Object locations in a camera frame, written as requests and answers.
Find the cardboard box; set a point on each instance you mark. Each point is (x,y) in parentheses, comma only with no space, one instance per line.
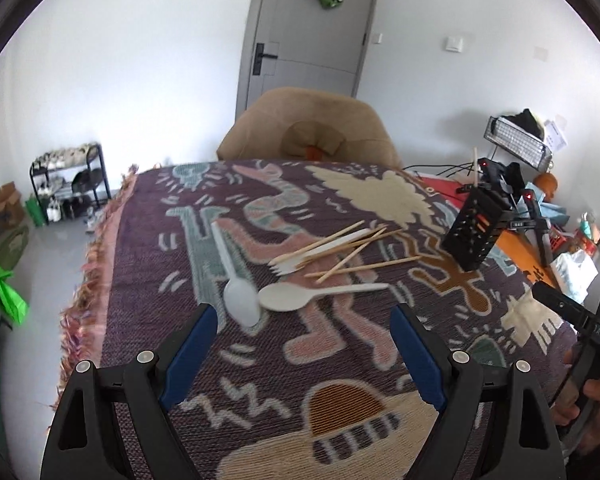
(7,205)

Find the wooden chopstick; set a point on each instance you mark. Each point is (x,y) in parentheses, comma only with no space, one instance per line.
(350,258)
(330,236)
(347,243)
(365,266)
(365,241)

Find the beige fork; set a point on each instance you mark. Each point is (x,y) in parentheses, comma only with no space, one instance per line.
(305,266)
(300,259)

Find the small orange object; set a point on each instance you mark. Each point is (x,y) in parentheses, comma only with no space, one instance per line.
(314,152)

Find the grey door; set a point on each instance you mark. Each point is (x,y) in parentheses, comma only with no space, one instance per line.
(310,40)

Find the orange plush toy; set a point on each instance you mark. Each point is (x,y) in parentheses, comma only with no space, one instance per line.
(549,185)

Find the white plastic spoon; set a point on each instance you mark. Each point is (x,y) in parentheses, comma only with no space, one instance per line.
(240,300)

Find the black gripper on stand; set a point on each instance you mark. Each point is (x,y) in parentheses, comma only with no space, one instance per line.
(535,215)
(500,175)

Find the printed woven blanket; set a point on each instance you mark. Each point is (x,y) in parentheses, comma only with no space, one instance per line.
(155,270)

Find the black shoe rack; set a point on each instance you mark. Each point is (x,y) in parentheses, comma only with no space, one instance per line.
(70,180)

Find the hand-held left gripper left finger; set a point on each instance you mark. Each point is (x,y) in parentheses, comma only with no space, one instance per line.
(190,355)

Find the bright green bag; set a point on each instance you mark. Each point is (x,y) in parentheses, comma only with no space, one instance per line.
(5,292)

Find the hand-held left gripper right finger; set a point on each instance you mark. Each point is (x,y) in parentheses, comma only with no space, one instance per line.
(420,360)

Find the beige spoon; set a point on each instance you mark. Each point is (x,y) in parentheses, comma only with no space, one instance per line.
(282,296)

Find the white plastic bag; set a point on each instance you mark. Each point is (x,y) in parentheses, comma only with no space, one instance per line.
(575,275)

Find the beige cushioned chair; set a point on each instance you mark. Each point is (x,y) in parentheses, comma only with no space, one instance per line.
(280,120)

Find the black cloth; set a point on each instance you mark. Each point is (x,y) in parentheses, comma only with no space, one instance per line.
(527,121)

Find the white paper notice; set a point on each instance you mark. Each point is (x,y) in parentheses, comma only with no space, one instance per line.
(556,135)

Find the small green bag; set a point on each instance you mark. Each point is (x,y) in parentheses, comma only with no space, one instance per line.
(36,210)

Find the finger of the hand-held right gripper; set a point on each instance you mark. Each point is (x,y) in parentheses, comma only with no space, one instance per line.
(565,310)

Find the light blue plastic bag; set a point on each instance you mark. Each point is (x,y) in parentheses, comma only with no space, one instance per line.
(557,211)

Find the black perforated utensil holder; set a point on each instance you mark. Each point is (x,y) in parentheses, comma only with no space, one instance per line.
(472,225)

